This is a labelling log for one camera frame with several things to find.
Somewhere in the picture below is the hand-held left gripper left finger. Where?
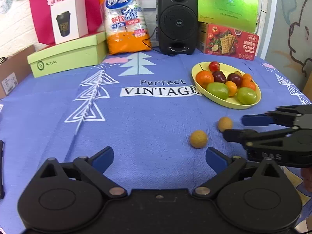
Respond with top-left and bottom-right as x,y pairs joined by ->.
36,146 -> 128,199

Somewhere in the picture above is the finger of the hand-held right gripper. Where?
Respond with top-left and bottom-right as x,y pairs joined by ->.
241,105 -> 312,128
223,126 -> 301,143

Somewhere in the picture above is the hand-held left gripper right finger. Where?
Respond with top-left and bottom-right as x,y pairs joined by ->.
192,147 -> 285,199

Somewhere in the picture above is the tan longan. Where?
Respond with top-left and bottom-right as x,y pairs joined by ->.
218,117 -> 233,132
190,130 -> 208,149

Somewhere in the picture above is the green apple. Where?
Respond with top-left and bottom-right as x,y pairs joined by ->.
237,87 -> 258,105
206,82 -> 229,100

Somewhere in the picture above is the yellow plastic plate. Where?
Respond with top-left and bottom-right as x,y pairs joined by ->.
191,61 -> 262,109

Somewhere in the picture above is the orange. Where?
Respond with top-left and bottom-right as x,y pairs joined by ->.
196,70 -> 214,89
241,79 -> 256,91

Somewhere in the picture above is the yellow orange tangerine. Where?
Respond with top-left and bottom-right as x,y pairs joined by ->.
225,81 -> 238,97

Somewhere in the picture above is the dark red plum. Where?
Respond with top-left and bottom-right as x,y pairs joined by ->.
212,70 -> 227,84
227,73 -> 243,87

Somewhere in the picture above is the blue printed tablecloth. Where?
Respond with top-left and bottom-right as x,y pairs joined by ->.
0,46 -> 312,234

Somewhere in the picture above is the brown cardboard carton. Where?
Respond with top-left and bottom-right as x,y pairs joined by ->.
302,58 -> 312,98

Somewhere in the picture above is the red cracker box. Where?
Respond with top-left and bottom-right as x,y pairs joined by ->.
197,21 -> 259,61

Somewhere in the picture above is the black flat device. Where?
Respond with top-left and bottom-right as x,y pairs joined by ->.
0,140 -> 5,199

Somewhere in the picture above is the light green cardboard box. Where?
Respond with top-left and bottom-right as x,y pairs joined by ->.
27,31 -> 108,78

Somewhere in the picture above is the black speaker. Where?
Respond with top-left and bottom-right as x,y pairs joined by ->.
157,0 -> 198,56

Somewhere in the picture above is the orange paper cup pack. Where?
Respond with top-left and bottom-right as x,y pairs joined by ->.
99,0 -> 152,55

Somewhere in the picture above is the green gift box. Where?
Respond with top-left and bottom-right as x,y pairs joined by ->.
195,0 -> 260,35

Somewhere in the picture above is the brown cardboard box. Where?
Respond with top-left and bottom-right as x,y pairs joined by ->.
0,44 -> 36,99

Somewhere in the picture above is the white cup box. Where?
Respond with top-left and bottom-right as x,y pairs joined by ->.
50,0 -> 89,45

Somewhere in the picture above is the pink paper bag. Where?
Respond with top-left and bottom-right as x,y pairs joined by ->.
27,0 -> 103,45

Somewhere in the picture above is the round pale paper fan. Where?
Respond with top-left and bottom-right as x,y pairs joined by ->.
0,0 -> 13,13

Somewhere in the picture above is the black speaker cable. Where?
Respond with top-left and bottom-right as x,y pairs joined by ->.
142,27 -> 176,56

